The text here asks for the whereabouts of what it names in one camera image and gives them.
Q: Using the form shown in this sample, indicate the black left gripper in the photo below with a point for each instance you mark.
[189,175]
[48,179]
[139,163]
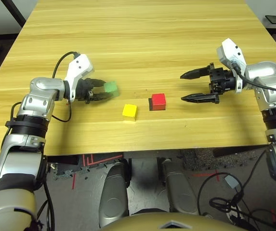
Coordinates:
[83,89]

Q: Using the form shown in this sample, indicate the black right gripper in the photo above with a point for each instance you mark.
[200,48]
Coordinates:
[222,79]

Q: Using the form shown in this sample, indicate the green wooden block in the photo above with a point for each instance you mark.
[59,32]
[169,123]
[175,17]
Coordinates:
[110,87]

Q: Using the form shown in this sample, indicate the red wooden block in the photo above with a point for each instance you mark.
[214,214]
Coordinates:
[158,99]

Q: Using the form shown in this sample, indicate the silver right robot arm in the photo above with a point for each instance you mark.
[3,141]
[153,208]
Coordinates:
[267,72]

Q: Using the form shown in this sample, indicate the yellow wooden block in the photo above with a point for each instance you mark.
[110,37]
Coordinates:
[129,110]

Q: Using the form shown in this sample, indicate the black square pad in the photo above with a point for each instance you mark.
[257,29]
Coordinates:
[150,104]

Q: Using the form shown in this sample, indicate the speckled grey foam mat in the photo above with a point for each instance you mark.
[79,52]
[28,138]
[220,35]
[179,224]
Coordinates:
[207,158]

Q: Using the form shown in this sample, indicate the black floor tile red lines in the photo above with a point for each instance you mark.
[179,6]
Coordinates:
[65,163]

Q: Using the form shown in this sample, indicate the small grey box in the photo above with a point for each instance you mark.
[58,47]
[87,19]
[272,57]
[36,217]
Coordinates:
[232,181]

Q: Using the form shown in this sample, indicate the grey left robot leg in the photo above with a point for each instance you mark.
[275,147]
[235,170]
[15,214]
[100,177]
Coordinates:
[114,192]

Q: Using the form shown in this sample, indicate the grey robot leg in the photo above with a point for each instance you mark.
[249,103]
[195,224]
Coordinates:
[180,190]
[114,192]

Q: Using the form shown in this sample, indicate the grey right robot leg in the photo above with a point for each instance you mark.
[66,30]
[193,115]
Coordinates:
[180,190]

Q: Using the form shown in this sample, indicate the gold robot torso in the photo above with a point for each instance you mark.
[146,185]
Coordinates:
[171,222]

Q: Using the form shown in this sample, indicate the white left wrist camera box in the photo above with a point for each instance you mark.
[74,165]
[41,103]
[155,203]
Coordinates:
[78,66]

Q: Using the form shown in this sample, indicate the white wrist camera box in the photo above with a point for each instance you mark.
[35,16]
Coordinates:
[230,53]
[78,66]

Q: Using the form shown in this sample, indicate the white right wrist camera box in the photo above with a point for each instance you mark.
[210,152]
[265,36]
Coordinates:
[230,53]

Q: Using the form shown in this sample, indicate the black frame side table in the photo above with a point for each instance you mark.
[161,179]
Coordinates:
[13,12]

